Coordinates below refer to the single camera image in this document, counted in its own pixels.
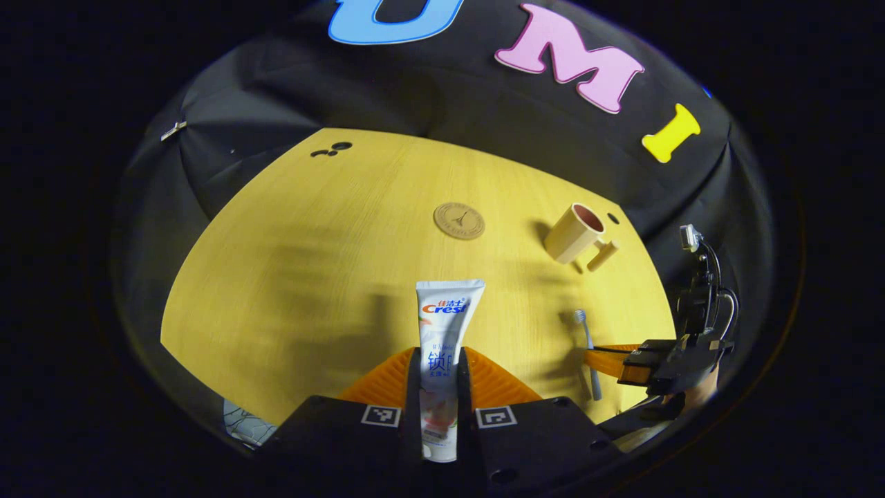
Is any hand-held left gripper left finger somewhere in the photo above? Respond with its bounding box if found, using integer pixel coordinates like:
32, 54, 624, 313
259, 347, 425, 497

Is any black backdrop cloth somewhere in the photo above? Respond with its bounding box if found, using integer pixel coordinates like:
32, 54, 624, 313
111, 0, 779, 443

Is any white toothpaste tube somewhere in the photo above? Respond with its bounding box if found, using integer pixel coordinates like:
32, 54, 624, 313
416, 279, 486, 463

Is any wooden desktop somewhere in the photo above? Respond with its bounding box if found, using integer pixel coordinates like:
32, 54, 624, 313
160, 127, 677, 443

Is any beige cup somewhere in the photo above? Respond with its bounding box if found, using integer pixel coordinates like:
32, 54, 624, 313
543, 203, 620, 273

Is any round wooden coaster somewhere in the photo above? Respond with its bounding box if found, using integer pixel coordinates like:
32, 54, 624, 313
434, 202, 486, 241

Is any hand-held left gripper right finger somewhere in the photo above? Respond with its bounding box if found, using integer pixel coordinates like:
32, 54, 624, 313
456, 347, 623, 497

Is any white toothbrush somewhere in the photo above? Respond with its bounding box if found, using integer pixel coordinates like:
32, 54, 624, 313
574, 309, 604, 402

